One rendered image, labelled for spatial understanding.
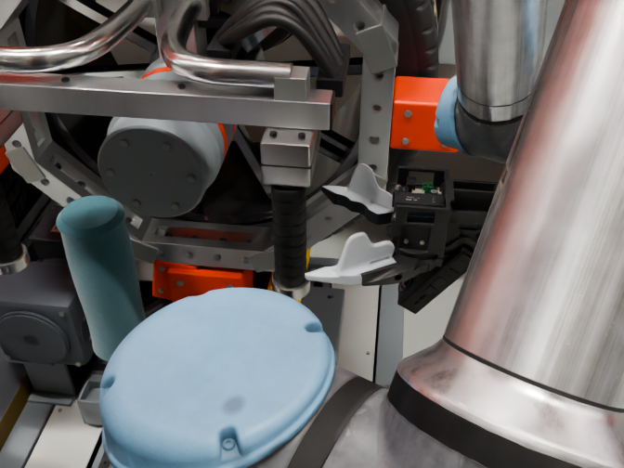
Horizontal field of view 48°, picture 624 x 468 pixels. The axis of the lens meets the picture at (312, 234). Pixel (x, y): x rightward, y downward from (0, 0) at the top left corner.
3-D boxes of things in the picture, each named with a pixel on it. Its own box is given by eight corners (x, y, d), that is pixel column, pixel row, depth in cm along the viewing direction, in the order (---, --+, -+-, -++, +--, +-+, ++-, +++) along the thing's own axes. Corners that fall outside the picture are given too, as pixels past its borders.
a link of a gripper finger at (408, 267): (344, 253, 70) (415, 228, 74) (344, 266, 71) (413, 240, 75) (370, 281, 67) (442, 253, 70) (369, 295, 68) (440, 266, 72)
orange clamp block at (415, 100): (391, 120, 97) (456, 124, 96) (388, 150, 91) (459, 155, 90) (395, 73, 92) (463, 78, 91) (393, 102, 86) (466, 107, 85)
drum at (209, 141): (250, 136, 100) (243, 44, 91) (215, 228, 84) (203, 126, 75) (154, 130, 101) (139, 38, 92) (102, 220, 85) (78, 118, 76)
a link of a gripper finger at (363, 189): (340, 143, 79) (405, 175, 74) (338, 186, 83) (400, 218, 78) (321, 154, 77) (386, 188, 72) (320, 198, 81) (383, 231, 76)
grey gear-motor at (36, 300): (161, 285, 178) (138, 171, 155) (102, 422, 145) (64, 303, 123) (92, 279, 179) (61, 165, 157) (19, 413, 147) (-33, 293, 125)
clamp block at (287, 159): (321, 141, 76) (321, 97, 73) (311, 189, 69) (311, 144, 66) (276, 138, 77) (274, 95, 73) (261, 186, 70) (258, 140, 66)
